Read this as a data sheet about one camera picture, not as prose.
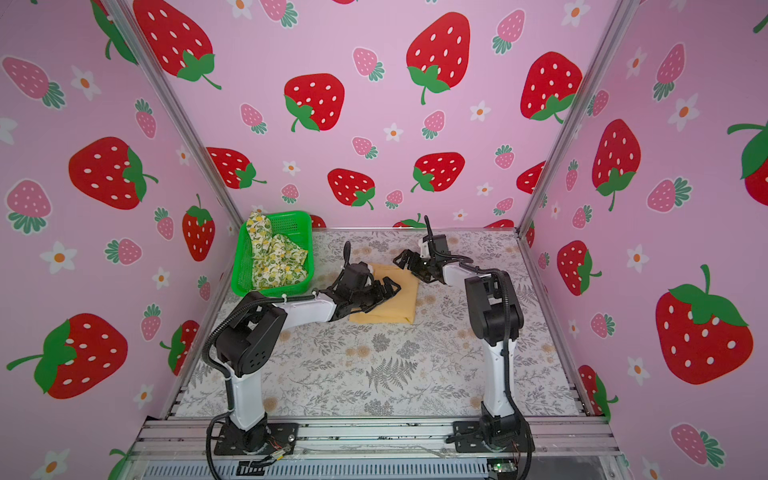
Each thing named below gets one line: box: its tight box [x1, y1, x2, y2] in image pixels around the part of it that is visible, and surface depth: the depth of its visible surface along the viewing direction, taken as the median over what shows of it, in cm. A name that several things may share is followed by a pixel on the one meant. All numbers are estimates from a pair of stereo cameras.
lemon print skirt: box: [246, 209, 308, 290], surface depth 109 cm
